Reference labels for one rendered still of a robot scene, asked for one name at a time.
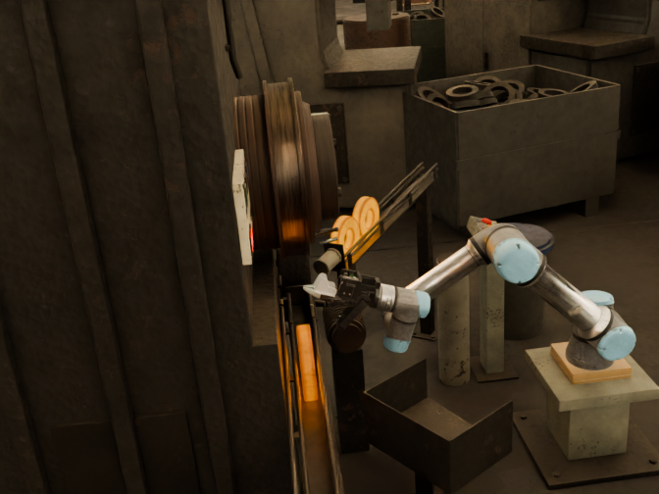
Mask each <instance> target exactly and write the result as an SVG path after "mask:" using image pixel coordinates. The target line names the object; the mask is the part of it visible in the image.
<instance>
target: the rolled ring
mask: <svg viewBox="0 0 659 494"><path fill-rule="evenodd" d="M296 332H297V342H298V351H299V360H300V368H301V377H302V386H303V394H304V400H305V401H315V400H318V388H317V378H316V369H315V360H314V351H313V343H312V336H311V329H310V325H309V324H302V325H297V326H296Z"/></svg>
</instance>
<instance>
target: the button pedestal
mask: <svg viewBox="0 0 659 494"><path fill-rule="evenodd" d="M474 218H476V219H479V220H480V222H477V221H476V220H475V219H474ZM480 225H483V226H484V227H485V228H487V226H488V225H489V224H488V223H485V222H482V219H481V218H477V217H473V216H470V218H469V221H468V223H467V229H468V230H469V231H470V232H471V234H472V235H473V236H474V235H476V234H477V233H479V232H480V231H482V230H483V228H481V227H480ZM480 350H481V355H480V356H474V357H470V367H471V369H472V371H473V373H474V376H475V378H476V380H477V382H478V383H485V382H493V381H502V380H510V379H519V377H518V376H517V374H516V372H515V370H514V369H513V367H512V365H511V364H510V362H509V360H508V358H507V357H506V355H505V353H504V278H503V277H502V276H501V275H500V274H499V273H498V272H497V270H496V269H495V266H494V264H493V263H490V264H489V265H487V266H484V265H482V266H480Z"/></svg>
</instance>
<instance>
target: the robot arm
mask: <svg viewBox="0 0 659 494"><path fill-rule="evenodd" d="M546 262H547V260H546V257H545V256H544V255H543V254H542V253H541V252H540V251H539V250H537V249H536V248H535V247H534V246H533V245H531V244H530V243H529V241H528V240H527V239H526V237H525V236H524V235H523V234H522V233H521V232H520V231H519V230H518V229H517V228H516V227H515V226H513V225H511V224H509V223H498V224H494V225H492V226H489V227H487V228H485V229H483V230H482V231H480V232H479V233H477V234H476V235H474V236H473V237H471V238H470V239H469V240H468V244H467V245H466V246H465V247H463V248H462V249H460V250H459V251H457V252H456V253H455V254H453V255H452V256H450V257H449V258H447V259H446V260H445V261H443V262H442V263H440V264H439V265H437V266H436V267H435V268H433V269H432V270H430V271H429V272H427V273H426V274H424V275H423V276H421V277H420V278H419V279H417V280H416V281H414V282H413V283H411V284H410V285H409V286H407V287H406V288H401V287H396V286H392V285H386V284H381V282H380V278H379V277H374V276H369V275H363V274H359V272H355V271H351V270H346V269H341V271H340V275H339V276H338V280H337V286H335V284H334V282H331V281H328V279H327V275H326V274H325V273H320V274H319V275H318V277H317V278H316V280H315V282H314V284H313V285H304V286H303V289H304V290H305V291H306V292H307V293H309V294H311V295H313V296H315V297H317V298H319V299H321V300H324V301H326V302H329V303H332V304H336V305H343V306H347V307H346V308H345V310H344V311H343V312H342V313H341V314H340V315H339V316H338V317H337V318H336V319H335V321H336V326H337V327H339V328H340V329H342V330H344V329H345V328H346V327H347V326H348V325H349V324H351V323H352V321H353V320H354V319H355V318H356V317H357V316H358V315H359V314H360V313H361V312H362V311H363V310H364V309H365V308H366V307H367V306H368V305H369V306H370V308H373V309H376V310H380V313H381V315H382V318H383V323H384V326H385V330H386V333H385V336H384V341H383V345H384V347H385V348H386V349H388V350H389V351H391V352H394V353H403V352H405V351H406V350H407V349H408V346H409V343H410V342H411V337H412V334H413V331H414V328H415V325H416V322H417V320H418V318H425V317H426V316H427V315H428V313H429V311H430V307H431V300H432V299H433V298H434V297H436V296H437V295H439V294H440V293H442V292H443V291H445V290H446V289H448V288H449V287H450V286H452V285H453V284H455V283H456V282H458V281H459V280H461V279H462V278H463V277H465V276H466V275H468V274H469V273H471V272H473V271H474V270H475V269H477V268H478V267H480V266H482V265H484V266H487V265H489V264H490V263H493V264H494V266H495V269H496V270H497V272H498V273H499V274H500V275H501V276H502V277H503V278H505V279H506V280H508V281H510V282H513V283H515V284H516V285H518V286H519V287H528V288H529V289H530V290H531V291H533V292H534V293H535V294H536V295H538V296H539V297H540V298H541V299H543V300H544V301H545V302H546V303H548V304H549V305H550V306H551V307H552V308H554V309H555V310H556V311H557V312H559V313H560V314H561V315H562V316H564V317H565V318H566V319H567V320H569V321H570V322H571V323H572V324H573V334H572V337H571V339H570V341H569V343H568V345H567V347H566V354H565V357H566V360H567V361H568V362H569V363H570V364H571V365H573V366H575V367H577V368H580V369H583V370H588V371H600V370H605V369H607V368H609V367H611V366H612V365H613V364H614V361H616V360H621V359H623V358H625V357H626V356H627V355H628V354H629V353H630V352H631V351H632V350H633V348H634V345H635V341H636V339H635V335H634V332H633V330H632V329H631V328H630V327H629V326H628V325H627V324H626V323H625V322H624V320H623V319H622V318H621V317H620V316H619V315H618V313H617V312H616V311H615V310H614V308H613V305H614V297H613V296H612V295H611V294H609V293H607V292H603V291H596V290H590V291H584V292H580V291H579V290H578V289H577V288H576V287H575V286H573V285H572V284H571V283H570V282H568V281H567V280H566V279H565V278H564V277H562V276H561V275H560V274H559V273H558V272H556V271H555V270H554V269H552V268H551V267H549V266H548V265H547V264H546ZM345 271H348V272H353V275H352V274H350V276H348V273H347V272H345ZM368 301H369V303H368Z"/></svg>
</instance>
